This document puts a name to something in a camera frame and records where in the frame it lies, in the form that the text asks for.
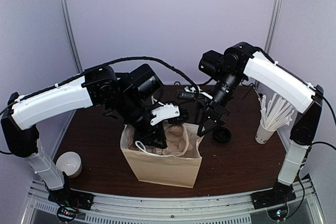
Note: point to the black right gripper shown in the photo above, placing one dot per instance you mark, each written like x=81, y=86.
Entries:
x=212, y=109

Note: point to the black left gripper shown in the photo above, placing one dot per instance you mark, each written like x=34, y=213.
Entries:
x=157, y=132

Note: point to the brown paper bag white handles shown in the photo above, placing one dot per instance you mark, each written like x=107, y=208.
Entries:
x=150, y=167

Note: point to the brown cardboard cup carrier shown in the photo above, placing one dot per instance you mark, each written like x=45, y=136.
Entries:
x=178, y=140

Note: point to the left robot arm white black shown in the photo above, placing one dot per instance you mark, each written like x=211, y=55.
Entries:
x=124, y=94

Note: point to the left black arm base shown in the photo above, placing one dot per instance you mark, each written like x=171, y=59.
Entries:
x=70, y=198

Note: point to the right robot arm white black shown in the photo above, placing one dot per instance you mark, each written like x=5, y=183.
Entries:
x=243, y=61

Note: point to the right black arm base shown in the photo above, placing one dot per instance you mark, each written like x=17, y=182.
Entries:
x=278, y=194

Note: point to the paper cup holding straws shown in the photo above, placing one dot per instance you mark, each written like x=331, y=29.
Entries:
x=263, y=134

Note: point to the bundle of white wrapped straws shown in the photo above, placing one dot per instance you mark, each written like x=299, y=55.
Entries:
x=275, y=113

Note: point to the white ceramic bowl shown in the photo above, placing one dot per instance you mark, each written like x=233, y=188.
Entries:
x=70, y=163

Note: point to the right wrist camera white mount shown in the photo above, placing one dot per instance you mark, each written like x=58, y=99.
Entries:
x=189, y=93

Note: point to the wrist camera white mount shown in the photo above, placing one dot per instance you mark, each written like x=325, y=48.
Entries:
x=169, y=112
x=189, y=93

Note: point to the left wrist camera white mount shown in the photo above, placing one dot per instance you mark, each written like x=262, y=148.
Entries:
x=169, y=112

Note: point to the aluminium front rail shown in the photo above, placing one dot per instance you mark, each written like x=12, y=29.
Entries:
x=234, y=208

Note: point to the right aluminium corner post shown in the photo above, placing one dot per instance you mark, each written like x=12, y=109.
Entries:
x=276, y=9

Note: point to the aluminium corner post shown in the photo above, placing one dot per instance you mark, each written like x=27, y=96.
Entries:
x=70, y=36
x=276, y=9

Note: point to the left aluminium corner post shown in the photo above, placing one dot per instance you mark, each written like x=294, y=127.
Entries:
x=70, y=36

